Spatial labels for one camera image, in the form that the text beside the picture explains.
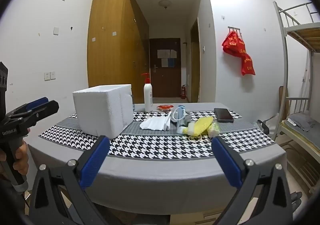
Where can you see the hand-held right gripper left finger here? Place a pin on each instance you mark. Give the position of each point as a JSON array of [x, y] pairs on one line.
[[96, 160]]

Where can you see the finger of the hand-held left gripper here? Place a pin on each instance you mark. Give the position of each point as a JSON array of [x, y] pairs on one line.
[[48, 109], [37, 103]]

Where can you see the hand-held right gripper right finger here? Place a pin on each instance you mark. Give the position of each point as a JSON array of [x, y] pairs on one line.
[[225, 160]]

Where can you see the yellow foam net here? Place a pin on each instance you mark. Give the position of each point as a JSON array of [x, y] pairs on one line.
[[203, 125]]

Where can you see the white foam box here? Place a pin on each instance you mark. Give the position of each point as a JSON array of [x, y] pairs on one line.
[[100, 110]]

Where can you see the blue face mask pack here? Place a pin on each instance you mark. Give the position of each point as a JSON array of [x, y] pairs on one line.
[[180, 115]]

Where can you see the person's left hand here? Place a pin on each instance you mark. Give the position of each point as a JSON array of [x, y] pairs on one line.
[[22, 157]]

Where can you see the black smartphone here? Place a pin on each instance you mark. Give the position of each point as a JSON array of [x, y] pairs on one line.
[[223, 114]]

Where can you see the black bag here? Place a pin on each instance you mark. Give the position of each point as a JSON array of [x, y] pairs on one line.
[[263, 126]]

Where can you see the houndstooth grey tablecloth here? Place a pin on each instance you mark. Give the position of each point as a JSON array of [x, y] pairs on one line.
[[162, 172]]

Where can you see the white tissue pile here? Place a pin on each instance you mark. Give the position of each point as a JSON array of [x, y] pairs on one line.
[[155, 124]]

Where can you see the red fire extinguisher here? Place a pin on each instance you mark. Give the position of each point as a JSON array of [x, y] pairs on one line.
[[183, 92]]

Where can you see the red snack packet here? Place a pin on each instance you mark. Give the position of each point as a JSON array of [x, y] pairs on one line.
[[165, 107]]

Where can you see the dark grey slipper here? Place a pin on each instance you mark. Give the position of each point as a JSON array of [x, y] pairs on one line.
[[296, 207], [297, 196]]

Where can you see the white pump lotion bottle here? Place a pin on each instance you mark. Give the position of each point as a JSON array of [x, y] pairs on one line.
[[148, 97]]

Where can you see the brown wooden board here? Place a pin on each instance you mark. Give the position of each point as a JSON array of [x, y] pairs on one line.
[[283, 102]]

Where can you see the grey folded bedding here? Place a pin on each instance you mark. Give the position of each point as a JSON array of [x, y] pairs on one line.
[[301, 120]]

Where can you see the wooden wardrobe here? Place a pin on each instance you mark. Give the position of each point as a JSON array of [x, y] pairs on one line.
[[110, 40]]

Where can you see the light wooden door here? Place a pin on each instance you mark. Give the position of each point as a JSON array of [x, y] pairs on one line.
[[195, 65]]

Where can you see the dark brown door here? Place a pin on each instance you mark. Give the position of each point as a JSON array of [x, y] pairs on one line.
[[165, 77]]

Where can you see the blue notice paper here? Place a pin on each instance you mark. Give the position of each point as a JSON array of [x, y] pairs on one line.
[[171, 63]]

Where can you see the red printed bags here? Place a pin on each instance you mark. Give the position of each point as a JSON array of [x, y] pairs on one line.
[[236, 45]]

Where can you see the white notice papers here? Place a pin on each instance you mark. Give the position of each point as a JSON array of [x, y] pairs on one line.
[[162, 54]]

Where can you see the grey metal bunk bed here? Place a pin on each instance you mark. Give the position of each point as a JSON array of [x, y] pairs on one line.
[[306, 36]]

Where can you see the round ceiling lamp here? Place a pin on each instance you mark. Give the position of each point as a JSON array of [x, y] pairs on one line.
[[165, 3]]

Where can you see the white wall socket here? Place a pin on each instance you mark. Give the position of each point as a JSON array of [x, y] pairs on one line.
[[47, 76]]

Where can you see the white wall switch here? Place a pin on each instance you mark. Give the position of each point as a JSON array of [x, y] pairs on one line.
[[53, 75], [56, 30]]

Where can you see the metal wall hook rack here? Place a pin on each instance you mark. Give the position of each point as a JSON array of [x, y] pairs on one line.
[[233, 27]]

